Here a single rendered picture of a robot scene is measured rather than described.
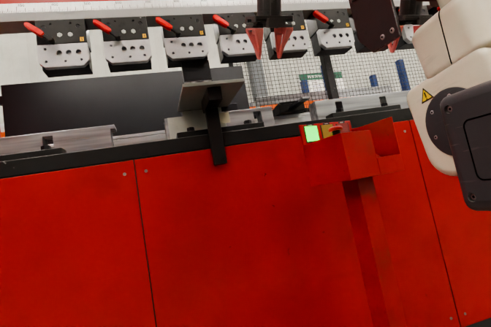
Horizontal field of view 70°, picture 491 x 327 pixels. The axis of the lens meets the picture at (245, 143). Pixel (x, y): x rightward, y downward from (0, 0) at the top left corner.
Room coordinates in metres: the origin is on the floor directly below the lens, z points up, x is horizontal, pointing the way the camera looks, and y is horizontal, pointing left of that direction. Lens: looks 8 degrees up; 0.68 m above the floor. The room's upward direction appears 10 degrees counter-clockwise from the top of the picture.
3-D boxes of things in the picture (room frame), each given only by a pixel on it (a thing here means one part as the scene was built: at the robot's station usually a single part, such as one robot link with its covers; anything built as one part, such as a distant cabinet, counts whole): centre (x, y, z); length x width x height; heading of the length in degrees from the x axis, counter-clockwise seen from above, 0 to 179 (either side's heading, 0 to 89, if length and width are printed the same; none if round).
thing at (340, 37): (1.37, -0.42, 1.26); 0.15 x 0.09 x 0.17; 105
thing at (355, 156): (0.98, -0.29, 0.75); 0.20 x 0.16 x 0.18; 119
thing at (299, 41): (1.32, -0.23, 1.26); 0.15 x 0.09 x 0.17; 105
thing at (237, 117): (1.24, 0.08, 0.92); 0.39 x 0.06 x 0.10; 105
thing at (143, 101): (1.65, 0.49, 1.12); 1.13 x 0.02 x 0.44; 105
